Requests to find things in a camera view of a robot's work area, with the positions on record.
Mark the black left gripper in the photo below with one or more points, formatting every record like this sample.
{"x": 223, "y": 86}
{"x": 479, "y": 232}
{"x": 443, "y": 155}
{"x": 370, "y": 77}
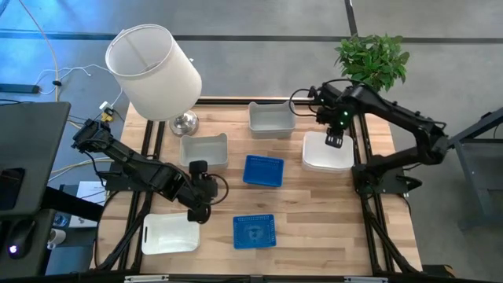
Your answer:
{"x": 202, "y": 190}

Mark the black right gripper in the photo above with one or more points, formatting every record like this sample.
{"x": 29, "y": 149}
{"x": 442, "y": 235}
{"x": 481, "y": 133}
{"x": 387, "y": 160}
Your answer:
{"x": 336, "y": 116}

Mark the blue slotted plastic basket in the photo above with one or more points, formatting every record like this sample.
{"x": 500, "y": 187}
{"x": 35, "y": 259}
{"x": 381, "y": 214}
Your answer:
{"x": 263, "y": 170}

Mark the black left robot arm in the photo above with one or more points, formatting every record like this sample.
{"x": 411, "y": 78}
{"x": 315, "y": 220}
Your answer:
{"x": 137, "y": 171}

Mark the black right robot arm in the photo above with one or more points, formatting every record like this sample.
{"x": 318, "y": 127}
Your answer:
{"x": 397, "y": 114}

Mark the large blue slotted basket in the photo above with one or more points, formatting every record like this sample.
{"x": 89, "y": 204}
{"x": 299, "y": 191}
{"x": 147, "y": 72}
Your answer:
{"x": 254, "y": 232}

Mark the grey plastic bin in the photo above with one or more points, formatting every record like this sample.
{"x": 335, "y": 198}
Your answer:
{"x": 272, "y": 120}
{"x": 203, "y": 151}

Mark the green leafy plant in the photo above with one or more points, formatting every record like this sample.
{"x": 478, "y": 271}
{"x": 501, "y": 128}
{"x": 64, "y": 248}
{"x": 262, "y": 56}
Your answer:
{"x": 371, "y": 59}

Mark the white paper sheet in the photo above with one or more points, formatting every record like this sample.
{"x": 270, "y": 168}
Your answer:
{"x": 91, "y": 192}

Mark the yellow and white plug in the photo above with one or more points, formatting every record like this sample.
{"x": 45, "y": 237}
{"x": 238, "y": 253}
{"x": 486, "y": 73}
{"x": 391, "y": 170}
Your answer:
{"x": 106, "y": 111}

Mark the white mug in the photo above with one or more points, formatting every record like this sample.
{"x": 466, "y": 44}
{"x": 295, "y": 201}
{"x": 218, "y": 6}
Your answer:
{"x": 57, "y": 237}

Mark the white shade table lamp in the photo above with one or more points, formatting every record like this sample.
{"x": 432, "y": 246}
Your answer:
{"x": 153, "y": 74}

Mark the black desk top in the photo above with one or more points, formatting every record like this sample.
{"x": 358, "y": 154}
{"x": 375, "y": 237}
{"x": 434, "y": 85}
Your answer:
{"x": 31, "y": 157}

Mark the black computer mouse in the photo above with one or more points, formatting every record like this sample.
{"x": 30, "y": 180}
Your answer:
{"x": 17, "y": 240}

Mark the black power strip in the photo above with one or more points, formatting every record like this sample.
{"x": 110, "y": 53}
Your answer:
{"x": 17, "y": 89}

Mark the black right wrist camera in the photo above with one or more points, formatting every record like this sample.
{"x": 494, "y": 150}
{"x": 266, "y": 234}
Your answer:
{"x": 324, "y": 94}

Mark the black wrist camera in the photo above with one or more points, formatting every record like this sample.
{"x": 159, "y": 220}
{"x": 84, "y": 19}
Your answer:
{"x": 324, "y": 94}
{"x": 198, "y": 168}

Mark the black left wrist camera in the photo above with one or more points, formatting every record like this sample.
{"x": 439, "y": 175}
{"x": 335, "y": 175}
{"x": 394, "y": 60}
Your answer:
{"x": 198, "y": 168}

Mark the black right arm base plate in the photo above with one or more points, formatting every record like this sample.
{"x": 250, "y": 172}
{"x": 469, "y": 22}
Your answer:
{"x": 387, "y": 182}

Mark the black aluminium table frame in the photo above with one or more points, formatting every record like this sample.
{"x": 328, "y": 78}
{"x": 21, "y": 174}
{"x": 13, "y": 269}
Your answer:
{"x": 228, "y": 101}

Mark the grey metal side frame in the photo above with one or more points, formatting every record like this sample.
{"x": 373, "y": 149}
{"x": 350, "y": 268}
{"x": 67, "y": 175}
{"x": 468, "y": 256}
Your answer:
{"x": 477, "y": 157}

